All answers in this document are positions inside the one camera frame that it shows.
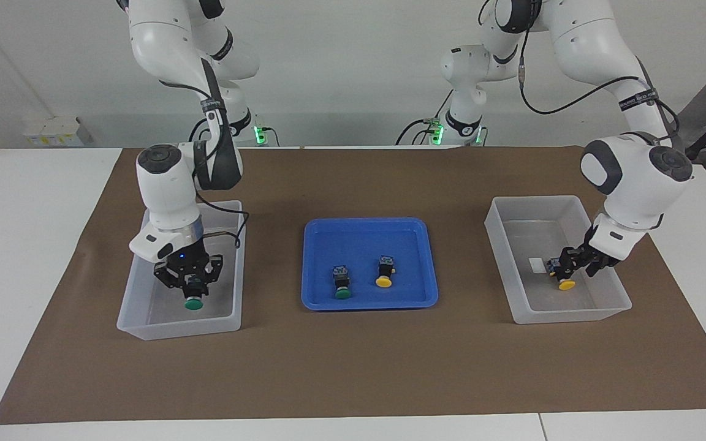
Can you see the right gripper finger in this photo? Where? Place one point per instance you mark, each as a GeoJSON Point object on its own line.
{"type": "Point", "coordinates": [214, 268]}
{"type": "Point", "coordinates": [169, 274]}

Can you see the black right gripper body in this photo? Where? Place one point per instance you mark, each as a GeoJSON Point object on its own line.
{"type": "Point", "coordinates": [184, 257]}

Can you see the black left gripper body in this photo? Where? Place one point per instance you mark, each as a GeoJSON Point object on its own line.
{"type": "Point", "coordinates": [595, 251]}

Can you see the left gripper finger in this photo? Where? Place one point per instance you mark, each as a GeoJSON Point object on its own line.
{"type": "Point", "coordinates": [598, 268]}
{"type": "Point", "coordinates": [570, 260]}

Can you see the yellow push button switch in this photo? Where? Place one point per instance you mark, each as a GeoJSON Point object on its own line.
{"type": "Point", "coordinates": [566, 285]}
{"type": "Point", "coordinates": [384, 280]}

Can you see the green push button switch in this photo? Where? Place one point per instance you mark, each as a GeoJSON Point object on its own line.
{"type": "Point", "coordinates": [193, 303]}
{"type": "Point", "coordinates": [342, 293]}

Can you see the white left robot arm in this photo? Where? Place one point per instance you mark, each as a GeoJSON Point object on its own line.
{"type": "Point", "coordinates": [635, 177]}

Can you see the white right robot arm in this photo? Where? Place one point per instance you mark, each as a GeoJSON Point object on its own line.
{"type": "Point", "coordinates": [166, 184]}

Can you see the small white paper label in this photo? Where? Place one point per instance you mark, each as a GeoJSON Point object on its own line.
{"type": "Point", "coordinates": [537, 264]}

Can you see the translucent white plastic box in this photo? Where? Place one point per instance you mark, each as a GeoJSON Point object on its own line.
{"type": "Point", "coordinates": [163, 324]}
{"type": "Point", "coordinates": [573, 306]}

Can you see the blue plastic tray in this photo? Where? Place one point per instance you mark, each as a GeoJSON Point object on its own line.
{"type": "Point", "coordinates": [368, 245]}

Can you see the brown table mat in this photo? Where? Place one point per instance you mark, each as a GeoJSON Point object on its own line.
{"type": "Point", "coordinates": [353, 367]}

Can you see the white wall socket boxes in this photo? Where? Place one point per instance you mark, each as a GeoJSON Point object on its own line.
{"type": "Point", "coordinates": [56, 131]}

